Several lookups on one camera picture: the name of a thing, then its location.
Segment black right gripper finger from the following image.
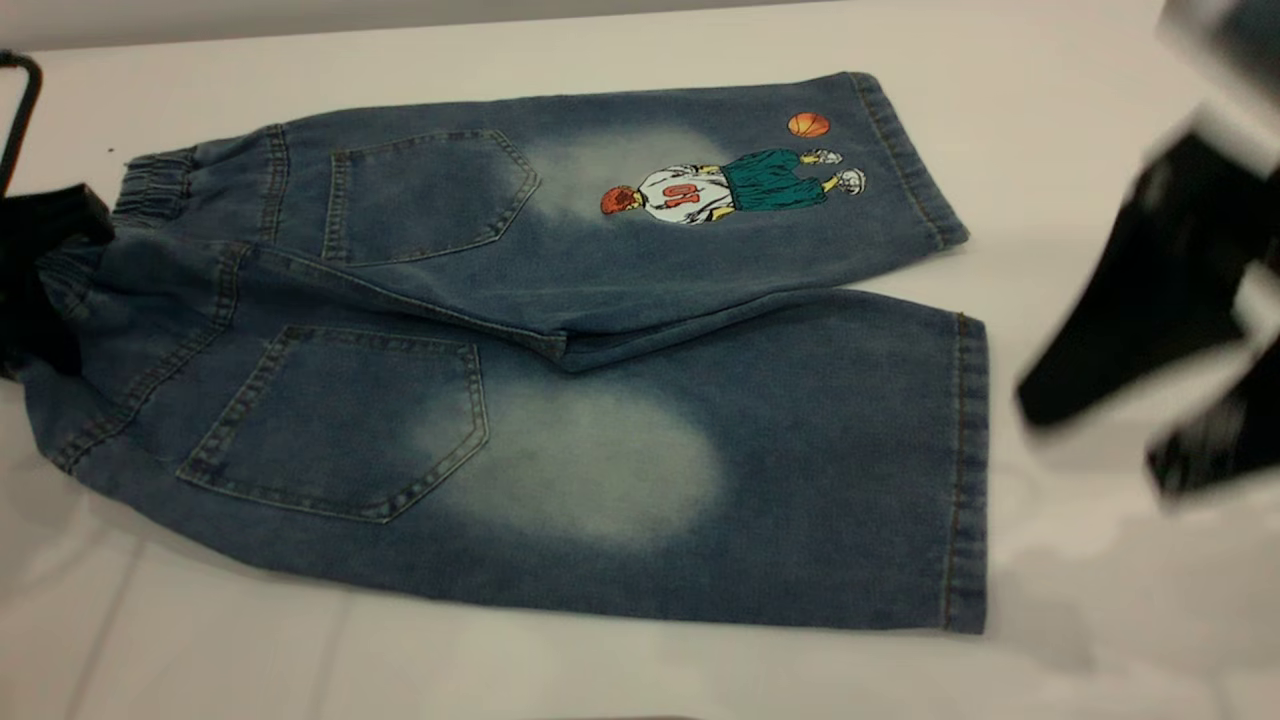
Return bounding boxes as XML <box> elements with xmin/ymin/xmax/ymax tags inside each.
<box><xmin>1148</xmin><ymin>340</ymin><xmax>1280</xmax><ymax>497</ymax></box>

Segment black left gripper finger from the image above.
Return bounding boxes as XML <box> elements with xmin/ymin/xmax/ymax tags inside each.
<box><xmin>0</xmin><ymin>185</ymin><xmax>113</xmax><ymax>263</ymax></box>
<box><xmin>0</xmin><ymin>260</ymin><xmax>83</xmax><ymax>379</ymax></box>

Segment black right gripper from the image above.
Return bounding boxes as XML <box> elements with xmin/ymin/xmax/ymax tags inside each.
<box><xmin>1015</xmin><ymin>0</ymin><xmax>1280</xmax><ymax>427</ymax></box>

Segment blue denim shorts with print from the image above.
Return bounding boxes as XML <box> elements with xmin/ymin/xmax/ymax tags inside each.
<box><xmin>20</xmin><ymin>70</ymin><xmax>991</xmax><ymax>635</ymax></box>

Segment thin black cable loop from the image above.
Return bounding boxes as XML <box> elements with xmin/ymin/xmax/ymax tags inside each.
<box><xmin>0</xmin><ymin>50</ymin><xmax>44</xmax><ymax>197</ymax></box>

